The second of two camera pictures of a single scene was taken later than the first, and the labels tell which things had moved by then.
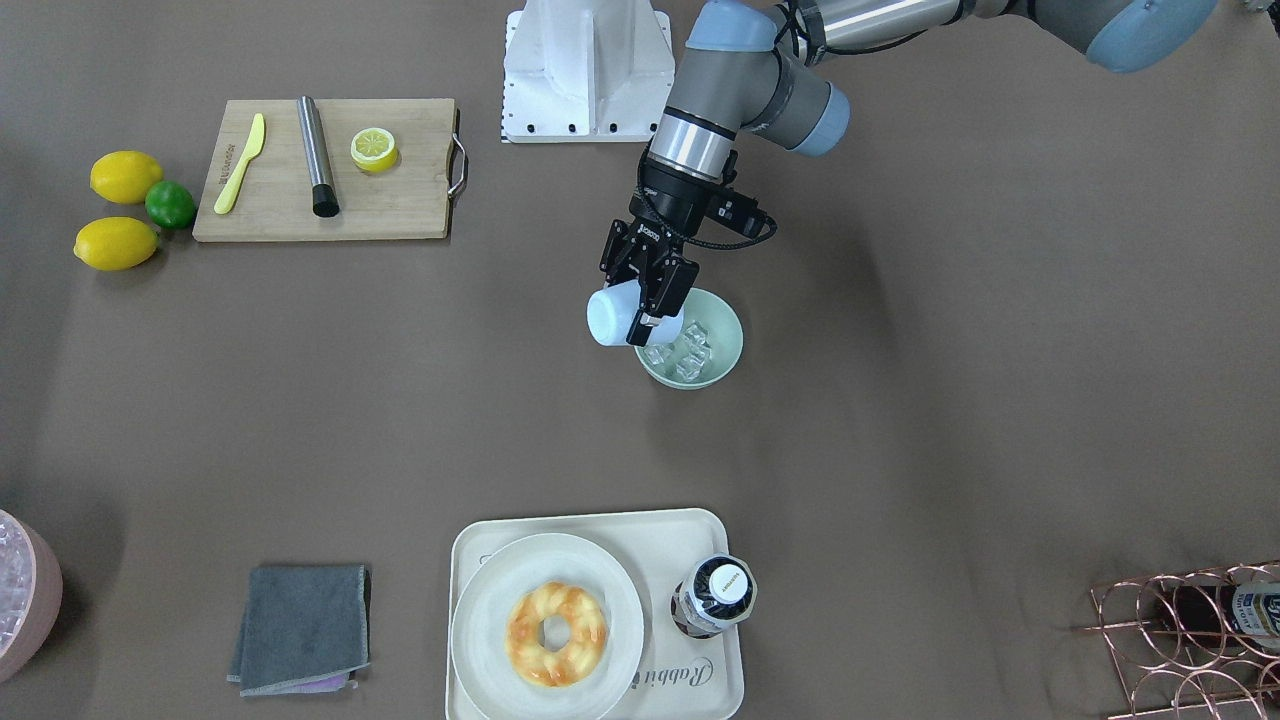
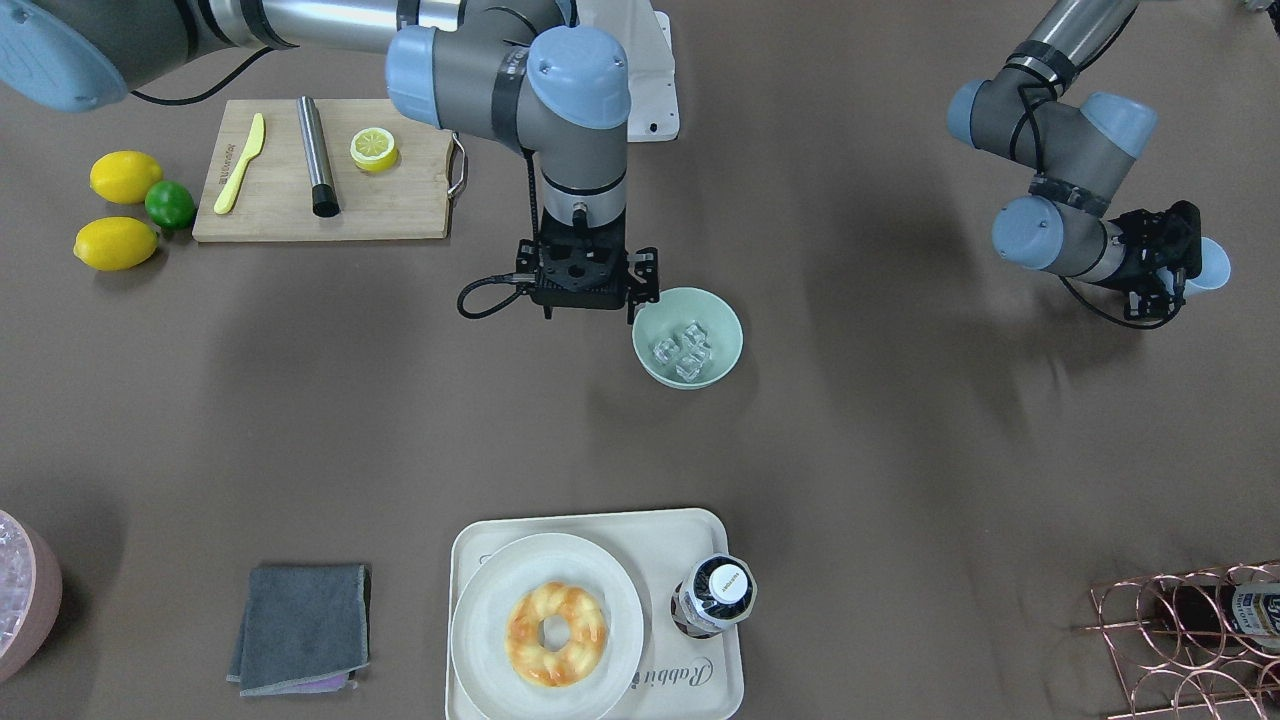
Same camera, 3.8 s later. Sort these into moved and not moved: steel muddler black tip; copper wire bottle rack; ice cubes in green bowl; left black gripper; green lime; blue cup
Moved: left black gripper; blue cup
Not moved: green lime; copper wire bottle rack; ice cubes in green bowl; steel muddler black tip
